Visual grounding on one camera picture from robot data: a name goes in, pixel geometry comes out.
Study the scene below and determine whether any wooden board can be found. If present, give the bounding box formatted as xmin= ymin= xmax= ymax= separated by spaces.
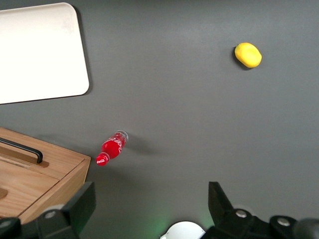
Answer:
xmin=0 ymin=127 xmax=92 ymax=225

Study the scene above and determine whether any white round object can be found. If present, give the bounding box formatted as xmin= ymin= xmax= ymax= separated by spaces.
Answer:
xmin=159 ymin=221 xmax=206 ymax=239

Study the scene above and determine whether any white rectangular tray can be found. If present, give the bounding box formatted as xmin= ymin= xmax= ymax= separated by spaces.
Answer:
xmin=0 ymin=2 xmax=90 ymax=105

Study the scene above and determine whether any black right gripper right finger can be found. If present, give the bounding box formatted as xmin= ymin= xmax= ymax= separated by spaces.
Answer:
xmin=208 ymin=181 xmax=319 ymax=239

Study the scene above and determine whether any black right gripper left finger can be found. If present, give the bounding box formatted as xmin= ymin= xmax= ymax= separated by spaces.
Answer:
xmin=0 ymin=181 xmax=97 ymax=239

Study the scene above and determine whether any yellow lemon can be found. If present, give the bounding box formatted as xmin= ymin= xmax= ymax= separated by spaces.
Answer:
xmin=234 ymin=42 xmax=263 ymax=68

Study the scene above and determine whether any red coke bottle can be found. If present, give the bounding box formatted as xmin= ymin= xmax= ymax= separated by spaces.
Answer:
xmin=96 ymin=130 xmax=130 ymax=167

